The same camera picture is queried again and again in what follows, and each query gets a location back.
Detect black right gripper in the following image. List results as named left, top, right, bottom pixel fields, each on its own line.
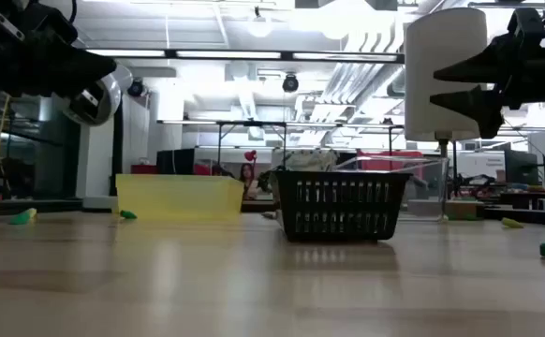
left=429, top=7, right=545, bottom=140

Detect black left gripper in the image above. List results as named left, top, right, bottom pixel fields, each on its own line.
left=0, top=0, right=117, bottom=97

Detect yellow plastic bin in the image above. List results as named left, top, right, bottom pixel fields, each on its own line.
left=115, top=173, right=245, bottom=221

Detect black plastic basket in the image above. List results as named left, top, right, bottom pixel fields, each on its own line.
left=272, top=168, right=413, bottom=243

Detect white desk lamp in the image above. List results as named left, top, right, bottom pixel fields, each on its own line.
left=59, top=63, right=134, bottom=211

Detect white cylinder shade lamp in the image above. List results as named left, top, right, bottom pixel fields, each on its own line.
left=404, top=7, right=489, bottom=221

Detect white cabinet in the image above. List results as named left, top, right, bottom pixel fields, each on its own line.
left=457, top=152, right=506, bottom=179

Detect clear plastic container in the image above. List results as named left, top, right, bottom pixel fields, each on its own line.
left=332, top=155, right=450, bottom=222

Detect red panel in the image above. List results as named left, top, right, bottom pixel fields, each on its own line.
left=356, top=149, right=423, bottom=172

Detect black metal rack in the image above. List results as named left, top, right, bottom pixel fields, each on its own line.
left=215, top=119, right=405, bottom=166

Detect white pendant ceiling lamp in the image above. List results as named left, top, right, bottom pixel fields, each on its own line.
left=246, top=5, right=274, bottom=39

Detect red desk lamp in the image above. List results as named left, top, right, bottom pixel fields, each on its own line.
left=243, top=149, right=258, bottom=188

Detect white patterned bag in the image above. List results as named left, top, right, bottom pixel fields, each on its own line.
left=272, top=148, right=339, bottom=172

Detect person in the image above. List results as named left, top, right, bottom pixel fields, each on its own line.
left=238, top=163, right=257, bottom=200

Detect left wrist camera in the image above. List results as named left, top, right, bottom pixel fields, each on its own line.
left=0, top=4, right=26, bottom=43

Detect black right frame rails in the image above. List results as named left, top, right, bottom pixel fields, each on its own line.
left=482, top=205, right=545, bottom=227

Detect black frame rails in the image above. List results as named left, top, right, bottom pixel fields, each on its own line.
left=0, top=198, right=84, bottom=215
left=482, top=205, right=545, bottom=227

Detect black left frame rails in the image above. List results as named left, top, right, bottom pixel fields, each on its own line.
left=0, top=198, right=84, bottom=215

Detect black ceiling camera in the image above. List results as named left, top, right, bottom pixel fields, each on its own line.
left=281, top=72, right=301, bottom=94

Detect black table back rail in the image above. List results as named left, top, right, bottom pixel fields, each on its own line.
left=242, top=199, right=277, bottom=213

